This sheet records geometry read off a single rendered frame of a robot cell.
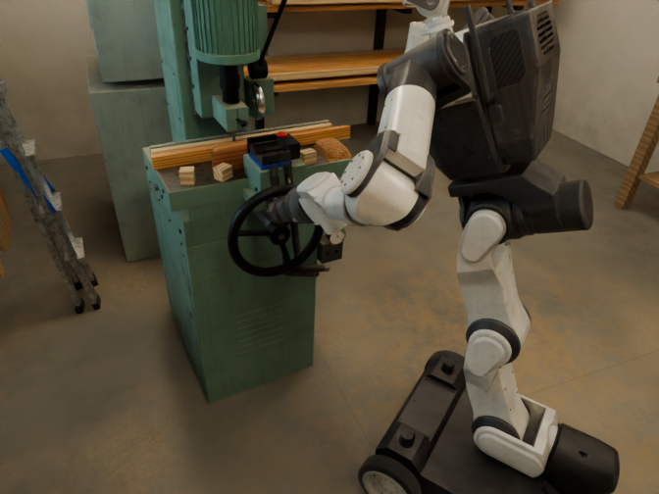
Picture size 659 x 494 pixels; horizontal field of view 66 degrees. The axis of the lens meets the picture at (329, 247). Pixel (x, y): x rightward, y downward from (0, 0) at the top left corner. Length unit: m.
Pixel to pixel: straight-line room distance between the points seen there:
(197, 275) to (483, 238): 0.87
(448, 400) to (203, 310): 0.88
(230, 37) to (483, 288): 0.93
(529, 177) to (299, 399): 1.24
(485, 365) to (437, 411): 0.41
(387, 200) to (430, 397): 1.13
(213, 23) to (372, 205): 0.80
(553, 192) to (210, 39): 0.93
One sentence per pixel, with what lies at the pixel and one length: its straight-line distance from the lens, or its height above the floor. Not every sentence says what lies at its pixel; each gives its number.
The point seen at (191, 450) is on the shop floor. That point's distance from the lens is 1.92.
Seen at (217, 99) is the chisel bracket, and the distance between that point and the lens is 1.61.
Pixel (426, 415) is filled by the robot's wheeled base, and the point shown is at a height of 0.19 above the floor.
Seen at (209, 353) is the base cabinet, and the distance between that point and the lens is 1.84.
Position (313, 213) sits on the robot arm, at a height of 1.04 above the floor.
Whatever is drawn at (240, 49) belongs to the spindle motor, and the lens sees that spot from 1.46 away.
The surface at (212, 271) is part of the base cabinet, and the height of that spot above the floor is 0.60.
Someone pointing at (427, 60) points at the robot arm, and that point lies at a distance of 0.96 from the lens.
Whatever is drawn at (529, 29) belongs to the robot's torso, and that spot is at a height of 1.39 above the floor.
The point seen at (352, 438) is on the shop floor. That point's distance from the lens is 1.92.
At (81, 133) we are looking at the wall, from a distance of 4.02.
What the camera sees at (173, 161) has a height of 0.92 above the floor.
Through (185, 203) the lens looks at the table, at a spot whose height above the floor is 0.86.
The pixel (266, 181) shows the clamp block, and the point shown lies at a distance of 1.41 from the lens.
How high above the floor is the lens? 1.57
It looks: 34 degrees down
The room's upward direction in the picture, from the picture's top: 3 degrees clockwise
